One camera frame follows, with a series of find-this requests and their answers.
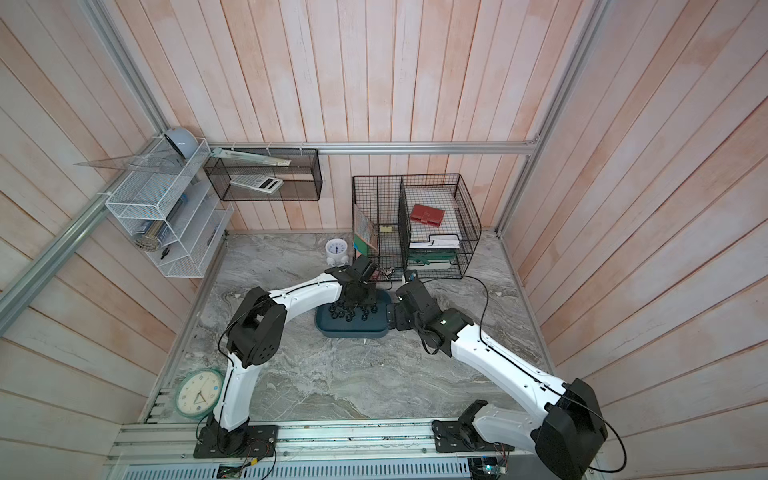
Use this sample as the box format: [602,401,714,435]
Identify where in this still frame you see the dark teal storage box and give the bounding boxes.
[315,290,392,339]

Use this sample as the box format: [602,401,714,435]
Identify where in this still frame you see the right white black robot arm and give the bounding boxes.
[388,280,614,479]

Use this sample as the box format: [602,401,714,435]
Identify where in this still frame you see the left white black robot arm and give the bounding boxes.
[193,256,378,460]

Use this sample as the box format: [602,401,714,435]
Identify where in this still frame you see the small white alarm clock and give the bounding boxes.
[325,238,349,267]

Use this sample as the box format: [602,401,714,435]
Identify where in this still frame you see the white tray in organizer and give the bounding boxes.
[409,235,461,250]

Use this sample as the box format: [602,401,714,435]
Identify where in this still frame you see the red wallet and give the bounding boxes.
[409,204,445,227]

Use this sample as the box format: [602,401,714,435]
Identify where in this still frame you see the white calculator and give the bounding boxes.
[230,174,284,195]

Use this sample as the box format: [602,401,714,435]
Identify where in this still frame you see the clear plastic ruler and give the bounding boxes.
[210,147,291,167]

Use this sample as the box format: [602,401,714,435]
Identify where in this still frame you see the grey computer mouse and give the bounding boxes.
[163,127,199,160]

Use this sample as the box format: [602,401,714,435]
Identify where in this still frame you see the black wire desk organizer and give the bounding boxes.
[351,173,482,279]

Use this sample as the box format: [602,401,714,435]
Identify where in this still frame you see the black wire wall basket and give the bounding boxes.
[203,147,323,202]

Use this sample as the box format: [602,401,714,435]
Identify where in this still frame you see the green round wall clock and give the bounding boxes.
[173,368,224,420]

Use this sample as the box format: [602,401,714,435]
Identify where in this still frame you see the white wire wall shelf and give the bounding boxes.
[106,138,233,279]

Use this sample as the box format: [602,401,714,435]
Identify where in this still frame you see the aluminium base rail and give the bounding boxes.
[104,413,603,466]

